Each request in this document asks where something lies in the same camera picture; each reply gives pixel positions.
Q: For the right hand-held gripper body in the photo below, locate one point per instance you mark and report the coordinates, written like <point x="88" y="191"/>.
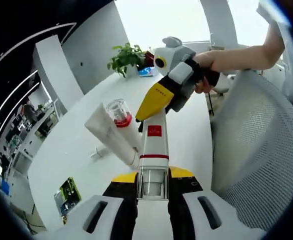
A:
<point x="171" y="55"/>

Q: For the potted green plant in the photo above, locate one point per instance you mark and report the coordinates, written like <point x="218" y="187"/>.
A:
<point x="126" y="56"/>

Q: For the dark red bag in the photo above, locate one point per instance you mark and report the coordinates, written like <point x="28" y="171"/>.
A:
<point x="149" y="58"/>

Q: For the white mesh office chair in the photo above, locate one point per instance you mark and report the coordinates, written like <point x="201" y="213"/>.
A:
<point x="261" y="150"/>

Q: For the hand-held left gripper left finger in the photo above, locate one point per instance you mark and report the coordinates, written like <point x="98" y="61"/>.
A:
<point x="121" y="212"/>

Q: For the green black skincare sachet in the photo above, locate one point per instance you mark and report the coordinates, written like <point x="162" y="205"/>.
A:
<point x="67" y="197"/>

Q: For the white skincare tube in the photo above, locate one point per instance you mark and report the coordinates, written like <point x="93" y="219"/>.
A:
<point x="104" y="130"/>

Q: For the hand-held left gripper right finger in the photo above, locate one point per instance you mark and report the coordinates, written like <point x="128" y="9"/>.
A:
<point x="179" y="212"/>

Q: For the blue white tissue pack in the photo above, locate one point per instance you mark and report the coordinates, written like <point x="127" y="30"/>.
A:
<point x="147" y="72"/>

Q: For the white skincare bottle red collar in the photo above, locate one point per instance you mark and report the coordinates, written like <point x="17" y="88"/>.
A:
<point x="120" y="112"/>

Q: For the person's right hand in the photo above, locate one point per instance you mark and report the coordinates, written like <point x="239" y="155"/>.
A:
<point x="205" y="58"/>

